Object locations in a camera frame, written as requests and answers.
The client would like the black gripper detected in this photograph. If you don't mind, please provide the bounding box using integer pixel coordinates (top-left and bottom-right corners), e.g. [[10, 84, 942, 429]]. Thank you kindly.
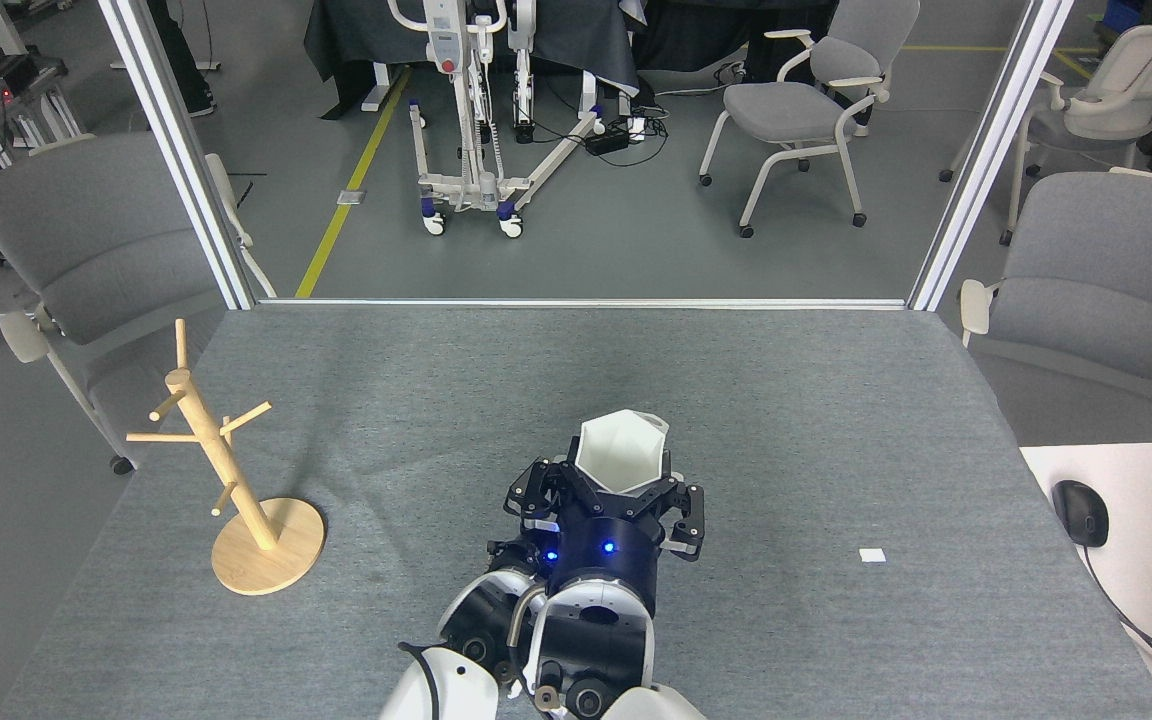
[[547, 436, 707, 617], [486, 457, 566, 583]]

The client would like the white hexagonal cup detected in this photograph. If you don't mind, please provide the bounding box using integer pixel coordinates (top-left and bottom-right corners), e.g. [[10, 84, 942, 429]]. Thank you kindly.
[[574, 409, 671, 496]]

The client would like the wooden cup rack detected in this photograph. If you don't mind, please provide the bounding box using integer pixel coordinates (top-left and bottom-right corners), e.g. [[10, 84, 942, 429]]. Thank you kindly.
[[126, 319, 327, 597]]

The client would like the dark equipment rack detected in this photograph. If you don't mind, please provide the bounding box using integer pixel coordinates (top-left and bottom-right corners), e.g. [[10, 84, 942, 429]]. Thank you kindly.
[[0, 0, 89, 267]]

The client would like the white wheeled stand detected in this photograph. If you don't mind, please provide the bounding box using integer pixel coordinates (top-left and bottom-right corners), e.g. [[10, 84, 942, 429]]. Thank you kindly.
[[386, 0, 609, 239]]

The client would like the black computer mouse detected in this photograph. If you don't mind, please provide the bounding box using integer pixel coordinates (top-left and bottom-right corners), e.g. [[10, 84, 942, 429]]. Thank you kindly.
[[1052, 480, 1110, 548]]

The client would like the dark draped table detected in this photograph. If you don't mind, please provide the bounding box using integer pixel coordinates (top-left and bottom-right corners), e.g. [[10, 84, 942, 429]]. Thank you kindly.
[[303, 0, 643, 98]]

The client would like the white desk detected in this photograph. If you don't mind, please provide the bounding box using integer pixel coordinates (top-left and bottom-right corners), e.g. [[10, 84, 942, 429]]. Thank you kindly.
[[1020, 441, 1152, 720]]

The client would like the person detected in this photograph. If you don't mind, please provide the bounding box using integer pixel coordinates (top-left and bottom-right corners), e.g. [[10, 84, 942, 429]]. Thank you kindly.
[[146, 0, 219, 118]]

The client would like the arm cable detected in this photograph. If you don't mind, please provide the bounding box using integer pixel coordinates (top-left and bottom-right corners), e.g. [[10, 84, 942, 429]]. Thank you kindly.
[[508, 583, 550, 693]]

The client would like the grey chair with white frame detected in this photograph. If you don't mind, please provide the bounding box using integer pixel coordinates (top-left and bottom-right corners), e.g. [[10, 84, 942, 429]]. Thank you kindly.
[[0, 133, 277, 477], [957, 168, 1152, 442], [939, 22, 1152, 247], [698, 0, 922, 240]]

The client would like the silver frame post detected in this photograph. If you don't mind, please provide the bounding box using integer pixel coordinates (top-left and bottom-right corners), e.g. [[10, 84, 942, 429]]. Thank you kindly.
[[908, 0, 1077, 313], [99, 0, 259, 311]]

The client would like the black mouse cable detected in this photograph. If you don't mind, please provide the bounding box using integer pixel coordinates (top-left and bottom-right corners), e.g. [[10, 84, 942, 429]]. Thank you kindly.
[[1080, 545, 1152, 693]]

